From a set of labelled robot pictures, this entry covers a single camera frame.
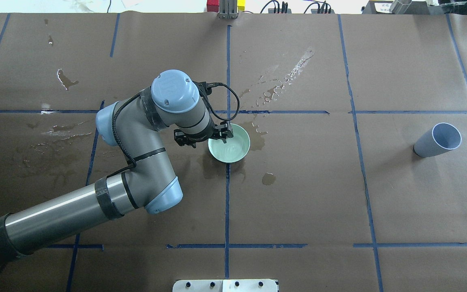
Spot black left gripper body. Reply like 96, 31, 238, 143
174, 122, 234, 148

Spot mint green bowl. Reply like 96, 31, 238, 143
208, 124, 251, 163

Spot light blue cup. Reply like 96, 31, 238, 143
413, 122, 462, 158

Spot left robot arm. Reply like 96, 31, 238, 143
0, 69, 234, 267

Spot red blue yellow blocks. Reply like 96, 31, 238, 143
205, 0, 246, 13

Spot black power connector strip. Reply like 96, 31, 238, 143
249, 0, 335, 14

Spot metal cylinder weight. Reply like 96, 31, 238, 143
389, 0, 412, 15

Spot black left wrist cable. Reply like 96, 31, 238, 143
112, 82, 240, 179

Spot aluminium frame post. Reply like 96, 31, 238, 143
218, 0, 239, 19

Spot white pedestal column base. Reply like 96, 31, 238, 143
172, 279, 280, 292

